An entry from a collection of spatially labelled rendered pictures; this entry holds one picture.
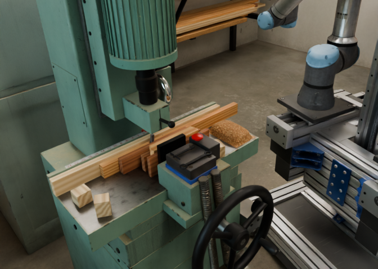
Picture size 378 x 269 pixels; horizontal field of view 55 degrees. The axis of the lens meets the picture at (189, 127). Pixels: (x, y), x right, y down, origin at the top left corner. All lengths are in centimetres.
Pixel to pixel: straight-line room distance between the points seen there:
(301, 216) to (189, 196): 111
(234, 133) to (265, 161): 149
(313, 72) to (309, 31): 314
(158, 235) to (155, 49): 50
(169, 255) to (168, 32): 64
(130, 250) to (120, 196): 14
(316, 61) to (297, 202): 81
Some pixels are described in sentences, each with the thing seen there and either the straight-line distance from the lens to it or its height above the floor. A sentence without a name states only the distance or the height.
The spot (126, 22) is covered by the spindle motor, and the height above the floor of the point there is 131.
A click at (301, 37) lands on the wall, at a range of 471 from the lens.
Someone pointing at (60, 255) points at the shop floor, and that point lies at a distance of 214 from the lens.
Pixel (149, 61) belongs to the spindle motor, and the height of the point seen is 122.
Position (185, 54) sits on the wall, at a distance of 421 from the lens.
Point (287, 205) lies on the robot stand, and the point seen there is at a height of 21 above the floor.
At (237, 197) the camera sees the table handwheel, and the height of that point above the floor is 95.
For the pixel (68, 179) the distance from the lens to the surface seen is 101.
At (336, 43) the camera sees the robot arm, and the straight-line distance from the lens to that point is 160.
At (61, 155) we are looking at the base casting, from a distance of 137.
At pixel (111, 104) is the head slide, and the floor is 106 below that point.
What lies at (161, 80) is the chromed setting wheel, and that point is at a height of 107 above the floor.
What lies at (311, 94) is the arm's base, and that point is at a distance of 154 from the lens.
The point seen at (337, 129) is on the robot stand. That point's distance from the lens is 163.
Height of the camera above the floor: 153
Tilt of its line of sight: 31 degrees down
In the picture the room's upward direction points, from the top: 2 degrees counter-clockwise
